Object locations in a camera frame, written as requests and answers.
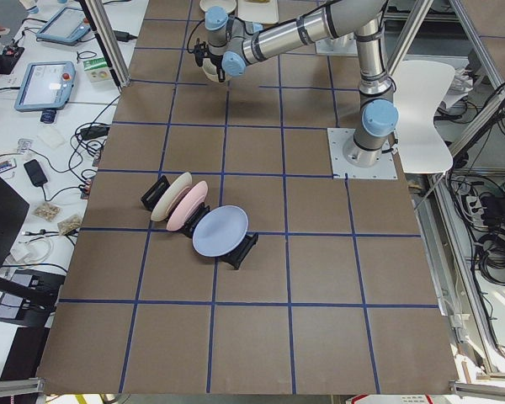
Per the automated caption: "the white rectangular tray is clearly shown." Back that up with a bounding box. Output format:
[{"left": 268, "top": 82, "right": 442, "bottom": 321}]
[{"left": 237, "top": 0, "right": 279, "bottom": 24}]

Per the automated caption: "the far teach pendant tablet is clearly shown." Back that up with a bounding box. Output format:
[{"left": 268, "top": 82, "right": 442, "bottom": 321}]
[{"left": 35, "top": 7, "right": 91, "bottom": 45}]

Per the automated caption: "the near teach pendant tablet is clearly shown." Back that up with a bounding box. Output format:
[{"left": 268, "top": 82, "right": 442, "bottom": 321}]
[{"left": 14, "top": 61, "right": 76, "bottom": 112}]

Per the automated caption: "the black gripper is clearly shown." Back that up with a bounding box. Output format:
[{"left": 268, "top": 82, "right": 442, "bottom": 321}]
[{"left": 193, "top": 39, "right": 227, "bottom": 70}]

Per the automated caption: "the lavender blue plate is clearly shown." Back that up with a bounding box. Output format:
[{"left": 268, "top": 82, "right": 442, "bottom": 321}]
[{"left": 193, "top": 205, "right": 248, "bottom": 258}]

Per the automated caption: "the pink plate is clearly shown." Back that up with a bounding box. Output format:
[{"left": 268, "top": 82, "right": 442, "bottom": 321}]
[{"left": 166, "top": 181, "right": 209, "bottom": 231}]

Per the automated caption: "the white ceramic bowl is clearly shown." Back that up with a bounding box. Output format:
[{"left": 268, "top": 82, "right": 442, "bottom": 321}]
[{"left": 202, "top": 58, "right": 228, "bottom": 83}]

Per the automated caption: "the teach pendant tablet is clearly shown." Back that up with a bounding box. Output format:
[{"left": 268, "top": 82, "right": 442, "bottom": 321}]
[
  {"left": 35, "top": 7, "right": 91, "bottom": 45},
  {"left": 14, "top": 61, "right": 76, "bottom": 112}
]

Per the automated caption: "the cream plate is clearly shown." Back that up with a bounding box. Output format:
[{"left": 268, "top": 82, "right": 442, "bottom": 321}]
[{"left": 151, "top": 172, "right": 192, "bottom": 222}]

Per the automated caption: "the white shallow plate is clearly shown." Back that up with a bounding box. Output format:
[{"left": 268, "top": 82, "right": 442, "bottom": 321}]
[{"left": 199, "top": 0, "right": 237, "bottom": 14}]

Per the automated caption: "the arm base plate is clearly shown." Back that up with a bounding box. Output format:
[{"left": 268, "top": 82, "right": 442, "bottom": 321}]
[
  {"left": 316, "top": 33, "right": 358, "bottom": 57},
  {"left": 327, "top": 128, "right": 397, "bottom": 180}
]

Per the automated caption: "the aluminium frame post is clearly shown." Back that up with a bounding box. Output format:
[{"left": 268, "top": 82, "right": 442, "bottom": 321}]
[{"left": 79, "top": 0, "right": 130, "bottom": 88}]

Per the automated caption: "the black power adapter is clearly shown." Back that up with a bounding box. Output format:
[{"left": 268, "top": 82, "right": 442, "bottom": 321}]
[{"left": 24, "top": 159, "right": 48, "bottom": 187}]

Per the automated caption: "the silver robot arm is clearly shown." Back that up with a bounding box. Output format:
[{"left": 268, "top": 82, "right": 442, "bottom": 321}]
[{"left": 188, "top": 0, "right": 399, "bottom": 168}]

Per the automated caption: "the white green box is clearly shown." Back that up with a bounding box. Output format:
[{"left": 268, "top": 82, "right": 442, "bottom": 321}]
[{"left": 82, "top": 57, "right": 112, "bottom": 82}]

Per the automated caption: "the black dish rack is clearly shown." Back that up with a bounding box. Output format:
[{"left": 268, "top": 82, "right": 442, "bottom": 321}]
[{"left": 141, "top": 176, "right": 258, "bottom": 270}]

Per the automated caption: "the white chair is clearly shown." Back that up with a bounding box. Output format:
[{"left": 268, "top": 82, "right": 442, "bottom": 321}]
[{"left": 392, "top": 60, "right": 455, "bottom": 174}]

